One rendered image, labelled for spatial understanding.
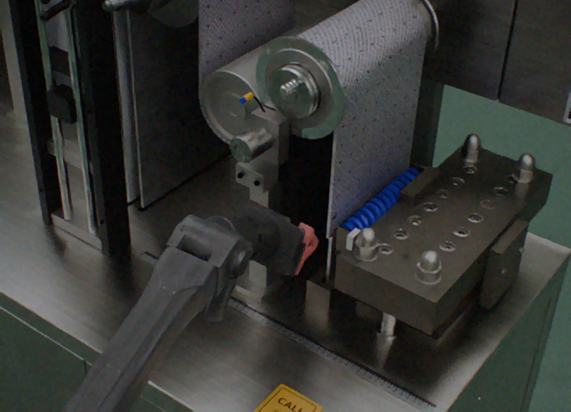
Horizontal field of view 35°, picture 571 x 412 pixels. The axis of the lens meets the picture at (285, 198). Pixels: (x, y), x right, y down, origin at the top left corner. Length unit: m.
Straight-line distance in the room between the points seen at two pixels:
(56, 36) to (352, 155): 0.47
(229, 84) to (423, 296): 0.41
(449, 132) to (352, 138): 2.39
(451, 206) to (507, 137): 2.29
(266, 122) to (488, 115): 2.62
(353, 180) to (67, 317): 0.47
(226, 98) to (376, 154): 0.24
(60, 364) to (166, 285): 0.58
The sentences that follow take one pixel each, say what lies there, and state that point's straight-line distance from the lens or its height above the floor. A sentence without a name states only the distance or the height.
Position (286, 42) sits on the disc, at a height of 1.31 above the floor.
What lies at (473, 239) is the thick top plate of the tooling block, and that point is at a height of 1.03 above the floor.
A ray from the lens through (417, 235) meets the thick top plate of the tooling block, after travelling 1.34.
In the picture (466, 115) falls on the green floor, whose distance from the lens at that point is 3.80.
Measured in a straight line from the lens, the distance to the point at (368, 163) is 1.35.
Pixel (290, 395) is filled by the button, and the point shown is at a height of 0.92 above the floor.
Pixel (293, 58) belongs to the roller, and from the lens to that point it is 1.21.
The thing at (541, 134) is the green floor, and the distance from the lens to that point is 3.75.
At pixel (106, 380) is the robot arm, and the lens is 0.91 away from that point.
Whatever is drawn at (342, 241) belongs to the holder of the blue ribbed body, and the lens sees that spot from 1.33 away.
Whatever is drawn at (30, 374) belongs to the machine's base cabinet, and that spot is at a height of 0.69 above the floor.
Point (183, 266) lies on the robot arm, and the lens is 0.98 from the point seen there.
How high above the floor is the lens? 1.83
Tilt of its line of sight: 35 degrees down
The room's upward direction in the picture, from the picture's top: 2 degrees clockwise
